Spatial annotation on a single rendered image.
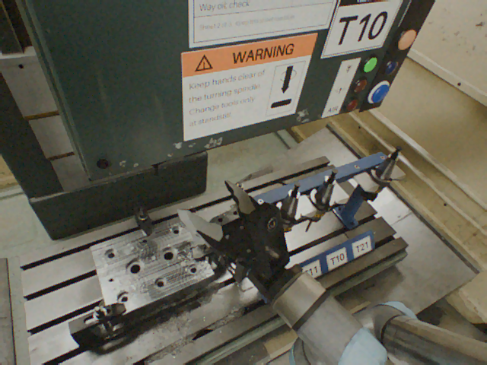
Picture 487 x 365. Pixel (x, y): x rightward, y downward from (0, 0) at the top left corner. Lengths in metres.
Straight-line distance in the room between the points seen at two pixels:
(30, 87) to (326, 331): 0.90
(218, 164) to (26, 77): 1.06
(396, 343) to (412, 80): 1.02
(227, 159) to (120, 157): 1.49
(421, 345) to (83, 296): 0.86
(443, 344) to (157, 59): 0.48
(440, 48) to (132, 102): 1.14
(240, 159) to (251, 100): 1.46
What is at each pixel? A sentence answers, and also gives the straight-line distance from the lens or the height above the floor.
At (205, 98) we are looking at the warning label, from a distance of 0.36.
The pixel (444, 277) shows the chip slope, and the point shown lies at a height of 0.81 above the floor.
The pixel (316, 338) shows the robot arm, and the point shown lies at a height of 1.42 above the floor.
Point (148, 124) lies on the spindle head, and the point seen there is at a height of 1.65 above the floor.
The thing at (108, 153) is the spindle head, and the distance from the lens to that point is 0.36.
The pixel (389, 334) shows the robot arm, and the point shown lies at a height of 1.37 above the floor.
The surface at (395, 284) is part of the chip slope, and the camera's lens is 1.44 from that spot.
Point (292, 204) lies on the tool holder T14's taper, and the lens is 0.79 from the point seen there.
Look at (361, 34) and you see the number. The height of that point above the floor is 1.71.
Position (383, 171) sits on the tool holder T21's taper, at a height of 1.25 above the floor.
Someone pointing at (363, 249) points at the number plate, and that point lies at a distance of 1.22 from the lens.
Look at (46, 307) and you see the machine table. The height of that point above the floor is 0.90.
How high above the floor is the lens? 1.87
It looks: 48 degrees down
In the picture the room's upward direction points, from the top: 9 degrees clockwise
